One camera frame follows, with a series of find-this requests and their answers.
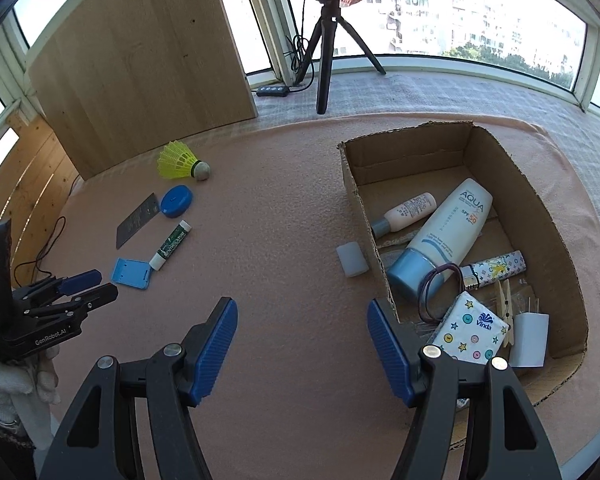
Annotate patterned tissue pack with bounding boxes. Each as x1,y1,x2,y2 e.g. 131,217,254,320
426,293,511,365

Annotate cardboard box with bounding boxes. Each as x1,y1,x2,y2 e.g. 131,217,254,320
336,121,590,411

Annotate brown rubber band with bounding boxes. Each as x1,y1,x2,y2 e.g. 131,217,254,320
419,263,463,322

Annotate white window frame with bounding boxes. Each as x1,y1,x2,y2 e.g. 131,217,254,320
0,0,600,121

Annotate black card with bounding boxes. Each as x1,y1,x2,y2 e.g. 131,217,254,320
116,192,160,250

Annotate wooden clothespin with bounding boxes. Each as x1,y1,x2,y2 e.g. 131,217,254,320
495,279,516,347

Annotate green lip balm tube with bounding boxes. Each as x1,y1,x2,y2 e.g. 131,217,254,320
149,220,192,272

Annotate pine slat panel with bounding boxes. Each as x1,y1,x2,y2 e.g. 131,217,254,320
0,110,81,283

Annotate person's left forearm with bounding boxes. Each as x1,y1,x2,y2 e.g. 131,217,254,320
0,400,36,480

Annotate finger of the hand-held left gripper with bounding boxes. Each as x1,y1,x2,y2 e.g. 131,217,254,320
22,282,120,322
11,269,103,306

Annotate white sunscreen bottle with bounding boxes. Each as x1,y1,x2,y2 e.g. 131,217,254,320
386,178,494,300

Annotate grey eraser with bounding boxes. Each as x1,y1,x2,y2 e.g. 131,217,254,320
336,241,370,278

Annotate patterned lighter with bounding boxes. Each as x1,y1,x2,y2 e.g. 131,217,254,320
459,250,527,291

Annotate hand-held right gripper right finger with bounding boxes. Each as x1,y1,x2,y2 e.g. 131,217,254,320
366,298,564,480

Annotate person's left hand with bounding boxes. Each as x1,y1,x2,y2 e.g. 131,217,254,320
0,347,62,453

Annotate white charger plug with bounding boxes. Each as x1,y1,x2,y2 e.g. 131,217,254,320
508,297,551,368

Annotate black light cable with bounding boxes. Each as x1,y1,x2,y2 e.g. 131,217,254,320
280,0,326,93

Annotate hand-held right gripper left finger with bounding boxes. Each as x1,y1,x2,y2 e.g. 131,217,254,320
32,296,239,480

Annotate small white cream tube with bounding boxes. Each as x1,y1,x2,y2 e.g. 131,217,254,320
370,192,437,239

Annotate blue round lid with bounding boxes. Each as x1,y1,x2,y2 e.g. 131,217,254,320
160,185,195,218

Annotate light wooden board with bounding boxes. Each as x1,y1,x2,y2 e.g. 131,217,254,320
27,0,259,181

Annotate black tripod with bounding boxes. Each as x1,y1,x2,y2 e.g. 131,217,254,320
295,0,387,116

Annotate blue plastic phone stand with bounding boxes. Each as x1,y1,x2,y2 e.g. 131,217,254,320
110,257,152,291

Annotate thin black cable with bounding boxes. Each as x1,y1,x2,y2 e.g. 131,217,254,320
12,180,81,286

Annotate yellow shuttlecock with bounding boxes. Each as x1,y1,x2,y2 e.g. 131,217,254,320
157,141,211,182

